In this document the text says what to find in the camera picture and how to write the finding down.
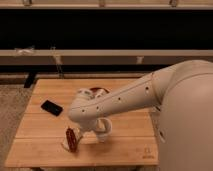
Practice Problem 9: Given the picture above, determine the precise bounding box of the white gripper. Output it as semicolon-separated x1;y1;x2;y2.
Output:
75;119;104;142

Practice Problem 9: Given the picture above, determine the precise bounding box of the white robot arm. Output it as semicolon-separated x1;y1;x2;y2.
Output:
68;60;213;171

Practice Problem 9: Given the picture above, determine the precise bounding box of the brown round bowl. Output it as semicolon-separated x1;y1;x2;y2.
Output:
90;87;109;96

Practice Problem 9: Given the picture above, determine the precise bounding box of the black phone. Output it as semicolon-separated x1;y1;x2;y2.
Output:
41;100;63;116

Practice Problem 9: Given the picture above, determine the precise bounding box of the wooden table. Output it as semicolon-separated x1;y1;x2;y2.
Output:
5;79;158;168

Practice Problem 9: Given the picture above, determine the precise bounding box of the grey metal rail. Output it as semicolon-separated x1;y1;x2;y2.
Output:
0;49;213;66

